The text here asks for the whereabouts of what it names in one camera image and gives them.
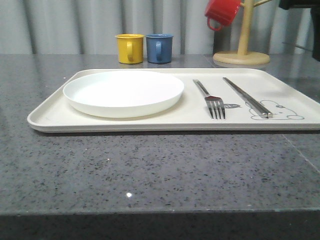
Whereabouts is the white round plate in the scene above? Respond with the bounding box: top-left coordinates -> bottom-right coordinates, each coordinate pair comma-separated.
63,70 -> 185,118

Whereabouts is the steel fork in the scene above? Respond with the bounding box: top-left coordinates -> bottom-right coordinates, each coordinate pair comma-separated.
193,79 -> 226,120

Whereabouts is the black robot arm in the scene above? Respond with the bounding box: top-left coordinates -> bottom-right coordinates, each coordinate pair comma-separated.
279,0 -> 320,62

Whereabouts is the beige rabbit serving tray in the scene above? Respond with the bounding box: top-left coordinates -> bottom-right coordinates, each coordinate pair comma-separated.
27,68 -> 320,133

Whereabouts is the blue enamel mug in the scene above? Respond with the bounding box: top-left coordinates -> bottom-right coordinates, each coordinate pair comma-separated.
145,33 -> 174,64

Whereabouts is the yellow enamel mug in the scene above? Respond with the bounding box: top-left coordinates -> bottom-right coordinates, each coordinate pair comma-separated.
115,33 -> 145,64

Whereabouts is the wooden mug tree stand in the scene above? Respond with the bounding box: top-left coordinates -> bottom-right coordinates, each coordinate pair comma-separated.
213,0 -> 270,65

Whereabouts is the red enamel mug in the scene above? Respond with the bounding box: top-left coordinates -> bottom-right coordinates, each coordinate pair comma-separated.
204,0 -> 242,31

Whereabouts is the grey pleated curtain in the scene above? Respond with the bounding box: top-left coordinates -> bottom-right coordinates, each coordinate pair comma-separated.
0,0 -> 314,55

